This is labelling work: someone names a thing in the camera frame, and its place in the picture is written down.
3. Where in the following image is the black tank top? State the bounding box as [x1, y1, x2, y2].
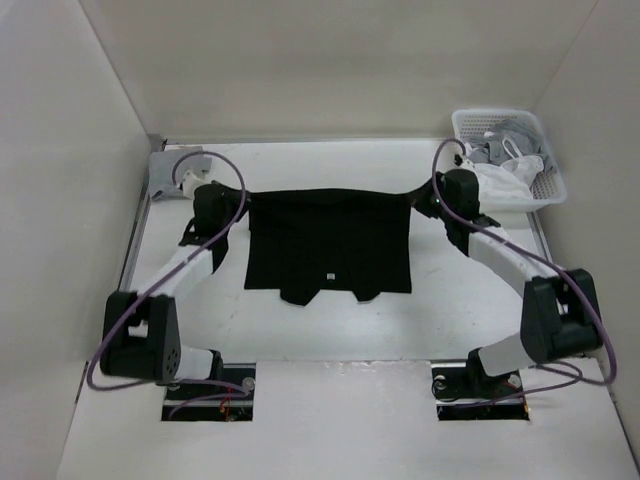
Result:
[244, 189, 412, 306]

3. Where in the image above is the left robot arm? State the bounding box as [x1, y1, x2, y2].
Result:
[91, 183, 250, 399]

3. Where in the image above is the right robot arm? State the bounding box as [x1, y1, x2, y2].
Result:
[408, 169, 605, 396]

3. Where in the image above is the white tank top in basket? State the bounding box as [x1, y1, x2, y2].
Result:
[473, 155, 544, 202]

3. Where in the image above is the folded grey tank top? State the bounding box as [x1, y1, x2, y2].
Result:
[148, 147, 212, 201]

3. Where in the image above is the grey tank top in basket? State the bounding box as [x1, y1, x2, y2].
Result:
[466, 119, 554, 172]

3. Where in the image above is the white plastic basket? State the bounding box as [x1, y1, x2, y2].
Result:
[451, 108, 567, 213]

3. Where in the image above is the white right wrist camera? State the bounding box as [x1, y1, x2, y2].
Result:
[454, 154, 475, 171]

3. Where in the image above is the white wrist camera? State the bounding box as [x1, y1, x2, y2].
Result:
[180, 170, 209, 200]
[454, 154, 475, 171]

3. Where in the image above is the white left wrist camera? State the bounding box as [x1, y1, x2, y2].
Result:
[180, 170, 209, 200]

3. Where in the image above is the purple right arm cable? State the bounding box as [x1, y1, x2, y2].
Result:
[430, 138, 619, 407]

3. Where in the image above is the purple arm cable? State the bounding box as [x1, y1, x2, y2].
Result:
[85, 150, 249, 419]
[430, 138, 619, 407]

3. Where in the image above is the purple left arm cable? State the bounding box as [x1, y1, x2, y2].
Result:
[85, 150, 249, 419]

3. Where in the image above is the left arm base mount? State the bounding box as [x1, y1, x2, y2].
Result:
[161, 363, 257, 423]

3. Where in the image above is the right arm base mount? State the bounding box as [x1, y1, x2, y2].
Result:
[431, 362, 529, 421]

